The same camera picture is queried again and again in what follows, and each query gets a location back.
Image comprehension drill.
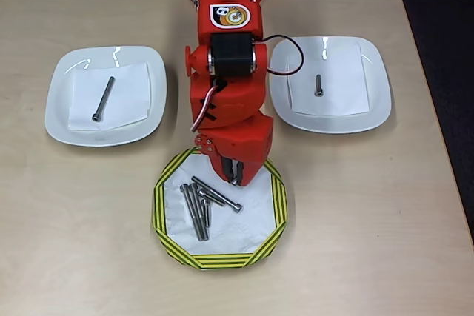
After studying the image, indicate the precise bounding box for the yellow green striped paper plate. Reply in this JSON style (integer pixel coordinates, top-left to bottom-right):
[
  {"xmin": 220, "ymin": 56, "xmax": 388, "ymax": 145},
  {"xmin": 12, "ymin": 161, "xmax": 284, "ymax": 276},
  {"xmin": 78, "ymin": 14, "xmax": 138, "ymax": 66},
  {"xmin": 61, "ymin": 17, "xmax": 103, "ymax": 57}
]
[{"xmin": 150, "ymin": 147, "xmax": 289, "ymax": 271}]

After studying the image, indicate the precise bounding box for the white square ceramic plate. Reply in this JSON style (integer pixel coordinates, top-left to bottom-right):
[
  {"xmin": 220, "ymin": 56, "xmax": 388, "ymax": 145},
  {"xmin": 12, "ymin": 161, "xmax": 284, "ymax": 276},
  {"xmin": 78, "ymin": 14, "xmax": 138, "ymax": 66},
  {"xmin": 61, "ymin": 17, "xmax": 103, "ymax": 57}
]
[
  {"xmin": 44, "ymin": 45, "xmax": 167, "ymax": 147},
  {"xmin": 269, "ymin": 36, "xmax": 393, "ymax": 135}
]

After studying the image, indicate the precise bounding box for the white servo cable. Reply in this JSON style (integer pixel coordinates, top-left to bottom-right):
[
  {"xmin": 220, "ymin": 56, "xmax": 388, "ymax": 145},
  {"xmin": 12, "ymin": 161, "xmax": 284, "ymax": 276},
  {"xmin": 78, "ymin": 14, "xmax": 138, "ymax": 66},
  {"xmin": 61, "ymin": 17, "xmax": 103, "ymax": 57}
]
[{"xmin": 190, "ymin": 78, "xmax": 223, "ymax": 132}]

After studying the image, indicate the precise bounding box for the red black servo cable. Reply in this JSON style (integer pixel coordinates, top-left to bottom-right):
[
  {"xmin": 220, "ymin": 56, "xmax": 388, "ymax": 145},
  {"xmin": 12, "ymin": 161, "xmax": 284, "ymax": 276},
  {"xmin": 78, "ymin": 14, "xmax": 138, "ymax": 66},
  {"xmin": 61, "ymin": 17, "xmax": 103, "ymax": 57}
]
[{"xmin": 253, "ymin": 34, "xmax": 307, "ymax": 76}]

